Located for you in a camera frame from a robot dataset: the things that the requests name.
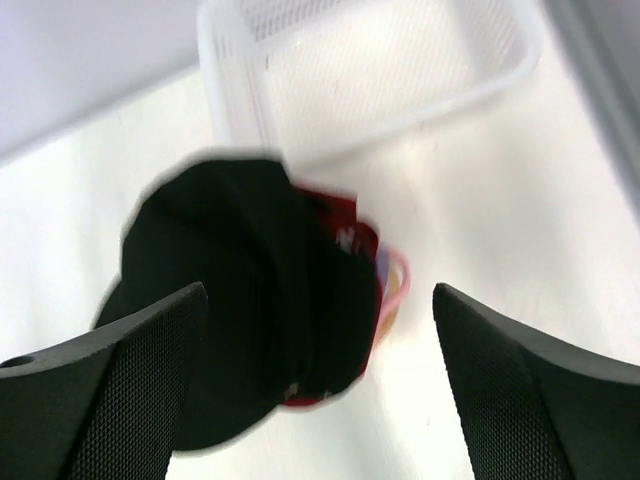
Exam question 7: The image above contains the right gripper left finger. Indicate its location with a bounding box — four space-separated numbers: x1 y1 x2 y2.
1 283 207 479

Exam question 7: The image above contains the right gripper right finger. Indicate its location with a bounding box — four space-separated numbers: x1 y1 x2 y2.
432 283 639 480

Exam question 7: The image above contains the pink baseball cap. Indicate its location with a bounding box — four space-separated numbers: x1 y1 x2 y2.
376 246 411 339

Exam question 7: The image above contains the black gold-logo cap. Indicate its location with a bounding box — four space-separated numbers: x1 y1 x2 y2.
92 157 379 454

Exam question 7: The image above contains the purple LA baseball cap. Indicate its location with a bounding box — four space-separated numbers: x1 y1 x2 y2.
375 244 390 291

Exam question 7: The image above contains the red baseball cap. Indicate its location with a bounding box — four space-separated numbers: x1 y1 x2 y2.
284 186 382 408

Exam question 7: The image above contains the wooden hat stand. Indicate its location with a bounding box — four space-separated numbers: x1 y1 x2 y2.
373 264 406 347

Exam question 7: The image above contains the white plastic basket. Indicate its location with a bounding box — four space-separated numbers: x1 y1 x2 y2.
196 1 541 165

